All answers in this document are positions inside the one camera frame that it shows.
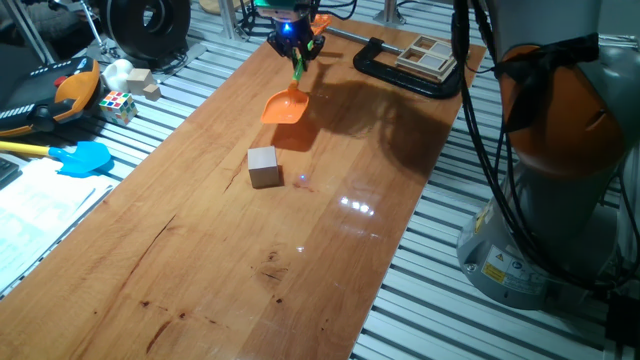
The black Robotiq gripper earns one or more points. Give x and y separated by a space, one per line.
291 32

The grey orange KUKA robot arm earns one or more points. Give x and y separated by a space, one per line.
565 125

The white rounded object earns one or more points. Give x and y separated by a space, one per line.
117 75

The black C-clamp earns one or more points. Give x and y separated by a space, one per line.
400 80

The tiny wooden block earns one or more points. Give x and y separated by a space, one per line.
152 92

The small wooden block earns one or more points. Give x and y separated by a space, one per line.
140 81

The colourful Rubik's cube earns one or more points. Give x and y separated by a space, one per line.
118 107

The large brown wooden board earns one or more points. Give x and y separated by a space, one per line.
225 250

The black orange teach pendant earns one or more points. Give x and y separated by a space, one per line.
45 95

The white paper sheets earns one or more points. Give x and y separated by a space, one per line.
45 225

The black computer keyboard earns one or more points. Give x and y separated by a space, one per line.
6 172

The upright aluminium post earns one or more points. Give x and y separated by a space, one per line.
390 12

